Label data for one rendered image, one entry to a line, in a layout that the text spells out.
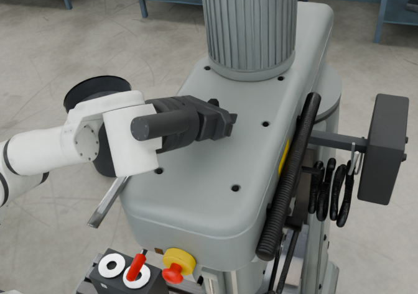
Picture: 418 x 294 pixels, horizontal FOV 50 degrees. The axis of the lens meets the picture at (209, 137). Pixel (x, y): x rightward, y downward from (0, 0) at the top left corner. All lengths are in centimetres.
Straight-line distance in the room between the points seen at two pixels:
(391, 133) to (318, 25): 47
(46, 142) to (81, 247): 245
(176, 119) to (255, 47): 34
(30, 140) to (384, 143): 76
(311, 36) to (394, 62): 311
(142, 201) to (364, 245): 235
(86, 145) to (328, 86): 98
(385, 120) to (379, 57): 335
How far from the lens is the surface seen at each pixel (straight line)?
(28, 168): 77
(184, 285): 175
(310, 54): 134
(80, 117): 69
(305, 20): 147
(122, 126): 66
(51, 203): 349
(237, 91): 97
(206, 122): 77
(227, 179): 79
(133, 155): 65
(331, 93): 150
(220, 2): 92
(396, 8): 484
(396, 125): 117
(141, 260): 94
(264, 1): 90
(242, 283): 117
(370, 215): 316
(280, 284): 102
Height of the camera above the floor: 249
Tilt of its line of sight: 44 degrees down
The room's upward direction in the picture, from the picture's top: 7 degrees counter-clockwise
